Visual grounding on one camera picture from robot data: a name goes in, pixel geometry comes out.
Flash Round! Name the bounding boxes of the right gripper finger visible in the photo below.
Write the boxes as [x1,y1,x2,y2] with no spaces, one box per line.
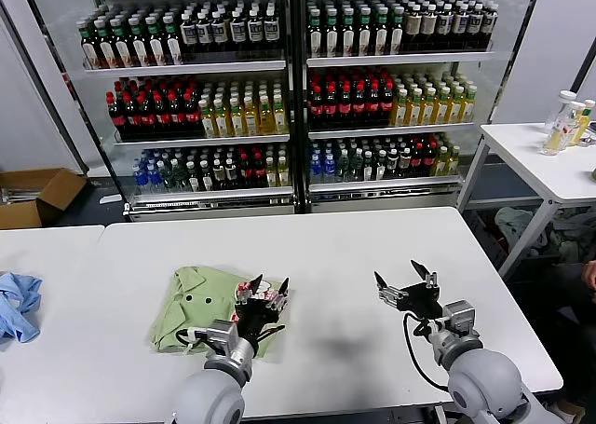
[373,269,410,308]
[409,258,440,289]

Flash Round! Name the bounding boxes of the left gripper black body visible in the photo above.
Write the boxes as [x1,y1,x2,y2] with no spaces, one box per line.
[234,296,281,347]

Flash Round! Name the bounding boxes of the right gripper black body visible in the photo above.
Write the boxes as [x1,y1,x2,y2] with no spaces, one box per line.
[398,280,444,321]

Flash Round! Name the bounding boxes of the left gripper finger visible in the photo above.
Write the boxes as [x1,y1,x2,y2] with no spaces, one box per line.
[271,277,291,312]
[236,274,265,307]

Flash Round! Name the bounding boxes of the light green polo shirt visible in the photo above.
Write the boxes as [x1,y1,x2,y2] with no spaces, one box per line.
[148,266,292,363]

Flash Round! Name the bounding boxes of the grey green clothes pile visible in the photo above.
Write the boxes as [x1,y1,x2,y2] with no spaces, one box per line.
[494,208,549,258]
[551,209,596,265]

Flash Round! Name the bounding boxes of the white side table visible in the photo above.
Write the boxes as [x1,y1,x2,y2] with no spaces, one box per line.
[457,122,596,281]

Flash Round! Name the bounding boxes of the clear bottle yellow liquid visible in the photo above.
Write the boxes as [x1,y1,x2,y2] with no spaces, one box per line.
[539,101,587,157]

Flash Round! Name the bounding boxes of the brown cardboard box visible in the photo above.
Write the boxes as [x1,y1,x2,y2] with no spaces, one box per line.
[0,167,89,230]

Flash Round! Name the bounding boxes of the white display shelf unit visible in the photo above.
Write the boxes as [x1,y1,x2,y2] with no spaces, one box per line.
[18,0,302,224]
[297,0,546,216]

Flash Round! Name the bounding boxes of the clear bottle red print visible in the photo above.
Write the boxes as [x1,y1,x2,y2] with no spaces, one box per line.
[544,90,577,137]

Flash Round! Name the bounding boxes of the light blue shirt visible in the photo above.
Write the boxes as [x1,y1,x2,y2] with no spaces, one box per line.
[0,270,44,344]

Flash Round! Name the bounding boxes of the tea bottle green cap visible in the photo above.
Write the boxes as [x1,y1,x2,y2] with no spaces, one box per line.
[129,17,150,68]
[94,19,116,70]
[307,7,326,60]
[111,18,133,69]
[389,6,406,57]
[324,7,342,60]
[145,16,168,67]
[374,7,392,58]
[80,21,100,70]
[162,15,184,66]
[341,7,359,59]
[358,7,375,59]

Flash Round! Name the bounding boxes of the dark drink bottle beige label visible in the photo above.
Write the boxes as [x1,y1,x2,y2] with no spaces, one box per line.
[438,4,455,52]
[467,4,484,51]
[405,5,425,52]
[454,4,470,51]
[422,4,440,52]
[481,4,499,50]

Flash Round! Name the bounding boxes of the silver metal parts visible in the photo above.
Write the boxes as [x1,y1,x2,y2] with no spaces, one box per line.
[0,186,41,205]

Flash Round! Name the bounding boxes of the dark drink bottle blue label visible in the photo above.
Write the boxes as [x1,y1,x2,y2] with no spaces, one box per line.
[263,7,281,52]
[246,8,265,53]
[211,10,231,54]
[196,11,215,54]
[180,12,199,55]
[229,9,248,53]

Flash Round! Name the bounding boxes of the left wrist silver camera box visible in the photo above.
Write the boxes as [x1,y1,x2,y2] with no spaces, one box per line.
[204,320,240,351]

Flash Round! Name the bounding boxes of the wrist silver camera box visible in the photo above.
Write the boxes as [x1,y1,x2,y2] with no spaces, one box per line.
[204,320,240,351]
[440,300,478,335]

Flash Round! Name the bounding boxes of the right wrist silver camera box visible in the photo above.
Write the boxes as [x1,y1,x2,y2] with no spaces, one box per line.
[440,300,478,335]

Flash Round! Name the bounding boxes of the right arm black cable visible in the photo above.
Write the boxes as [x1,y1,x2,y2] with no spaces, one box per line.
[401,310,452,393]

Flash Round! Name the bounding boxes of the yellow bottle green ring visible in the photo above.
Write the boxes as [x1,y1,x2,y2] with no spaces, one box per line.
[568,99,596,148]

